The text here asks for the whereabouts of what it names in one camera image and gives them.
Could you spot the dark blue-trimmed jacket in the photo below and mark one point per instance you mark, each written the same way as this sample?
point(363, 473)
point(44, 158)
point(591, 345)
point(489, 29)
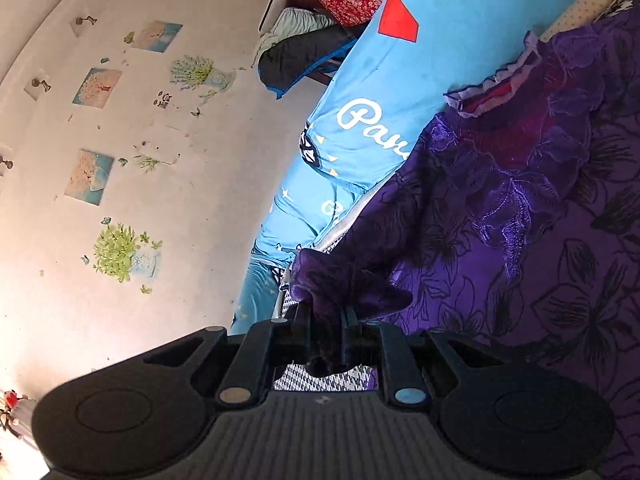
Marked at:
point(316, 55)

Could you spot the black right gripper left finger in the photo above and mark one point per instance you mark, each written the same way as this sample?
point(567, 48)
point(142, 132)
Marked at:
point(266, 346)

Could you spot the purple floral garment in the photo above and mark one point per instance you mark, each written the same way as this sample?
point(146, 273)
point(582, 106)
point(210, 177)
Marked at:
point(514, 222)

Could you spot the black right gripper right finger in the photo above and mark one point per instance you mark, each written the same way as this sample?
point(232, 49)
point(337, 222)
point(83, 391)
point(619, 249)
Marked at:
point(384, 347)

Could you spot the blue cartoon sofa back cover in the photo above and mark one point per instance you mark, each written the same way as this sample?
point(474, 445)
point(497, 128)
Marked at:
point(393, 80)

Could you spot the light green striped cloth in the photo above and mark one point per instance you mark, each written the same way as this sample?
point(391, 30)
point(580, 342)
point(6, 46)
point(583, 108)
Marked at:
point(292, 22)

